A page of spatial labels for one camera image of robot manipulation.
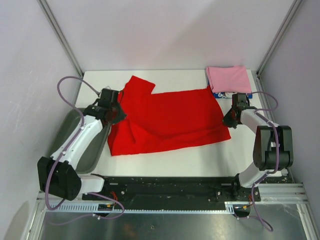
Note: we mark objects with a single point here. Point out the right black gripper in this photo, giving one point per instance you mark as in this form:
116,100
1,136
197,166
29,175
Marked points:
226,121

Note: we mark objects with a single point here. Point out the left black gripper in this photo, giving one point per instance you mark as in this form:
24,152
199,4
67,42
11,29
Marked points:
120,117

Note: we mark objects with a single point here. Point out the red t shirt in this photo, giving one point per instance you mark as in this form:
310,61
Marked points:
160,122

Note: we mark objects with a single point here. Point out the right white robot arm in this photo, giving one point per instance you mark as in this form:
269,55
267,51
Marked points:
265,162

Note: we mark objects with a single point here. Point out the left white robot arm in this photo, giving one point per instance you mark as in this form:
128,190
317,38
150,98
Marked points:
57,174

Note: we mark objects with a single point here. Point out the folded blue printed t shirt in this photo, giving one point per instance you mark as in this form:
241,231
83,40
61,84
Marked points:
225,95

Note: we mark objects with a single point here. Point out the folded pink t shirt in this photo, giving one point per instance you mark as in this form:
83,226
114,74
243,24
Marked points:
228,79

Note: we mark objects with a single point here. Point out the dark green plastic bin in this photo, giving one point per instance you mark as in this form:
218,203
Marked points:
93,151

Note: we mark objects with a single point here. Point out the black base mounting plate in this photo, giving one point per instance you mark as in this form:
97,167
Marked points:
138,191

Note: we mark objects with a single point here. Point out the right aluminium table rail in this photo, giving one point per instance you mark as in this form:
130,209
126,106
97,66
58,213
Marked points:
267,102

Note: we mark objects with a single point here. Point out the left aluminium frame post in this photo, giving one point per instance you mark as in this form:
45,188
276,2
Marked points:
46,9

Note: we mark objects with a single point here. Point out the aluminium frame post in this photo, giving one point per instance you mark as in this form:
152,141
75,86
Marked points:
46,9
287,21

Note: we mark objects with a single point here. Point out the grey slotted cable duct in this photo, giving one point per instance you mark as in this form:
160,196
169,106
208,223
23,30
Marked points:
99,207

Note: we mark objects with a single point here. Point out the right aluminium frame post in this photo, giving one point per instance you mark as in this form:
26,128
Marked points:
287,21

